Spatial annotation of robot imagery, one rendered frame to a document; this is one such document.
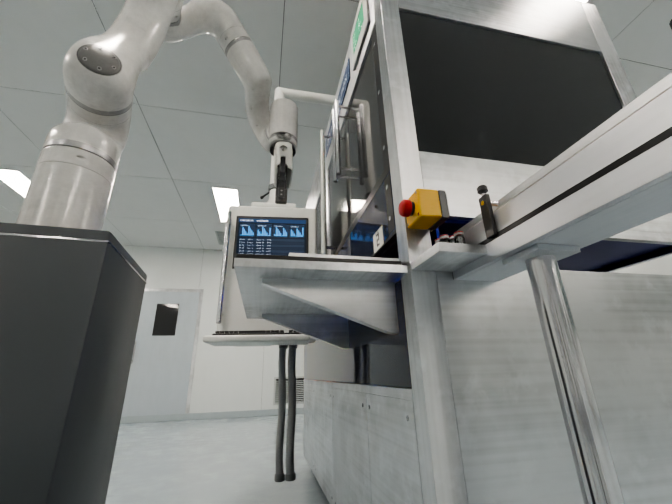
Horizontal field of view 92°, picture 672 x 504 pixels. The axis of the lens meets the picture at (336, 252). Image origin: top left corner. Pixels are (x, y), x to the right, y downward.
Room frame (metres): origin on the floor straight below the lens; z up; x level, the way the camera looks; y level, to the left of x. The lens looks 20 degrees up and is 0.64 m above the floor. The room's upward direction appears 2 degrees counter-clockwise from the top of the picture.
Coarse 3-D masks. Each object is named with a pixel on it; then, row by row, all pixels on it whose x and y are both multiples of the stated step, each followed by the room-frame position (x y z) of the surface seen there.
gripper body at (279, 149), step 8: (272, 144) 0.76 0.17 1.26; (280, 144) 0.74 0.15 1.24; (288, 144) 0.75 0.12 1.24; (272, 152) 0.79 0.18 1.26; (280, 152) 0.74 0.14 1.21; (288, 152) 0.74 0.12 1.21; (280, 160) 0.82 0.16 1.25; (288, 160) 0.74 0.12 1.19; (288, 168) 0.74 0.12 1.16; (288, 176) 0.78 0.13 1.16; (288, 184) 0.82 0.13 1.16
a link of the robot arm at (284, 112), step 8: (272, 104) 0.76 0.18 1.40; (280, 104) 0.75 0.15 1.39; (288, 104) 0.75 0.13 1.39; (272, 112) 0.76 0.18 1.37; (280, 112) 0.75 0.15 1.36; (288, 112) 0.75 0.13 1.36; (296, 112) 0.77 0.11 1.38; (272, 120) 0.76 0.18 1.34; (280, 120) 0.75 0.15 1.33; (288, 120) 0.75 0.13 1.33; (296, 120) 0.78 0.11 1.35; (272, 128) 0.76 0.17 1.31; (280, 128) 0.75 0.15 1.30; (288, 128) 0.75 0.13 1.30; (296, 128) 0.78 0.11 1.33; (296, 136) 0.78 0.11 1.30
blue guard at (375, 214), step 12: (384, 192) 0.85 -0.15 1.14; (372, 204) 0.95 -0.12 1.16; (384, 204) 0.85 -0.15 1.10; (372, 216) 0.96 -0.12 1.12; (384, 216) 0.86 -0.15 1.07; (360, 228) 1.09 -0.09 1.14; (372, 228) 0.97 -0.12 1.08; (384, 228) 0.87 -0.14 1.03; (348, 240) 1.27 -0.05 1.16; (360, 240) 1.10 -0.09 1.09; (372, 240) 0.98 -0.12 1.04; (384, 240) 0.88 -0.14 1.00; (348, 252) 1.27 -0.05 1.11; (360, 252) 1.11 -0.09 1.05; (372, 252) 0.98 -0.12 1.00
